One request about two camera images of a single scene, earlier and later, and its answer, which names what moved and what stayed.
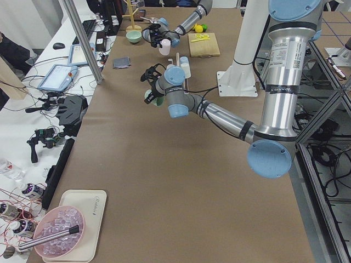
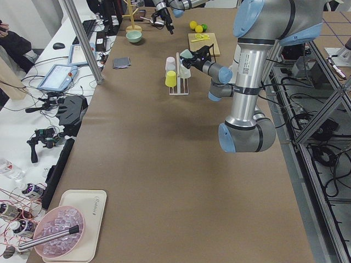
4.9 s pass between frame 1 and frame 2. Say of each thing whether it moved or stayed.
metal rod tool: stayed
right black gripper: moved
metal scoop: stayed
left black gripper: moved
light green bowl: stayed
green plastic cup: moved
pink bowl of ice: stayed
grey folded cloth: stayed
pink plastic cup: moved
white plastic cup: stayed
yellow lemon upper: stayed
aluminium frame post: stayed
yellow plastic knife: stayed
